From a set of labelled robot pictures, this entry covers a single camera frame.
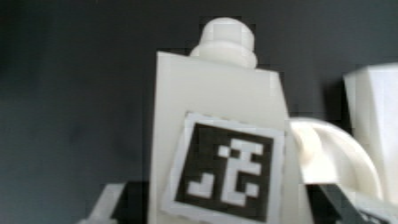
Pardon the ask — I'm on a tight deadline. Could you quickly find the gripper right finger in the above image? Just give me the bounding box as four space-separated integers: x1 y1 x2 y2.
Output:
307 184 380 224

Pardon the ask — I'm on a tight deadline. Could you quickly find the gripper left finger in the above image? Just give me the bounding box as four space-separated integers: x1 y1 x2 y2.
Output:
76 184 124 224

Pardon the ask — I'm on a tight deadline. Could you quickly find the white round stool seat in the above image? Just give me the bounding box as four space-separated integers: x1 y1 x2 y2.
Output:
289 117 383 199

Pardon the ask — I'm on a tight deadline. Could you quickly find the white stool leg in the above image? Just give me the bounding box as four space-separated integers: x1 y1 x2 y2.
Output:
149 18 314 224
342 63 398 205

